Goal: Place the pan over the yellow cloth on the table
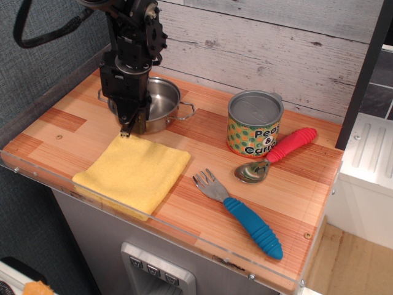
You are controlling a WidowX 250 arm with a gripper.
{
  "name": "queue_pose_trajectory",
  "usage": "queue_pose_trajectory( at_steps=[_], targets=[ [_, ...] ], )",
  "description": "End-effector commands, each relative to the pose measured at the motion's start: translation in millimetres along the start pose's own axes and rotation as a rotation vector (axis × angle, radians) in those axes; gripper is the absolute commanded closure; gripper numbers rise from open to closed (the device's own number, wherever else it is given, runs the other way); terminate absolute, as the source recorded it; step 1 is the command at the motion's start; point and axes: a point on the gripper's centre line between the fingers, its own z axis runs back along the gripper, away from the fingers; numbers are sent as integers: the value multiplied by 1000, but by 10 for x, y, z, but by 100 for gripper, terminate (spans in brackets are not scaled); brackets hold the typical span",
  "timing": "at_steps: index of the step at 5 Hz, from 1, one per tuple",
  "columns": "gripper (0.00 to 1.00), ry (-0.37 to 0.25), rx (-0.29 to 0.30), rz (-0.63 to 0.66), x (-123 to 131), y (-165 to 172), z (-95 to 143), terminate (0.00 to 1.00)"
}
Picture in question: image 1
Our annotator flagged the orange black object corner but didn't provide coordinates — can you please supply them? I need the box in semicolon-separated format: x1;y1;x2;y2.
1;257;56;294

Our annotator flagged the dark right vertical post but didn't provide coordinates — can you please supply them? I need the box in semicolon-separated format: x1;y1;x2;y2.
335;0;392;151

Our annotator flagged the red handled spoon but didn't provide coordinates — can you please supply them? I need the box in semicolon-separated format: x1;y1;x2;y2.
234;127;317;184

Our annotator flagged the blue handled fork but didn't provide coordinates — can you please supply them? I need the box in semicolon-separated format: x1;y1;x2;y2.
193;169;284;261

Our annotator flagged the white toy sink unit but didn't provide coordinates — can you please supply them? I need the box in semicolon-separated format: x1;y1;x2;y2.
325;114;392;248

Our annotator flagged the small stainless steel pan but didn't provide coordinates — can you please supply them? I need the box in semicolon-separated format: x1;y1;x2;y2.
98;77;196;134

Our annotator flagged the clear acrylic edge guard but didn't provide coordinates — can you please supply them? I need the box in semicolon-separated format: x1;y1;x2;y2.
1;151;305;294

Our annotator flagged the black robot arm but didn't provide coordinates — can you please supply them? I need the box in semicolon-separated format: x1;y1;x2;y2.
81;1;167;137

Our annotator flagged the grey toy fridge dispenser panel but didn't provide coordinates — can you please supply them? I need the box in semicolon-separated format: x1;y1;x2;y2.
120;242;197;294

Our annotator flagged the yellow folded cloth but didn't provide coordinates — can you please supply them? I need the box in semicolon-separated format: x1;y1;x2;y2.
72;135;191;222

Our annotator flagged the black cable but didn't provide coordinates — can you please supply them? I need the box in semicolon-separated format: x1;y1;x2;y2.
12;0;95;49

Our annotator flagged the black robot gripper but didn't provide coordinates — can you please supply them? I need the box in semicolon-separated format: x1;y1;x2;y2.
99;52;152;138

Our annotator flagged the peas and carrots toy can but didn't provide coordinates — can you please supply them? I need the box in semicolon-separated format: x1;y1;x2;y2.
227;90;284;159

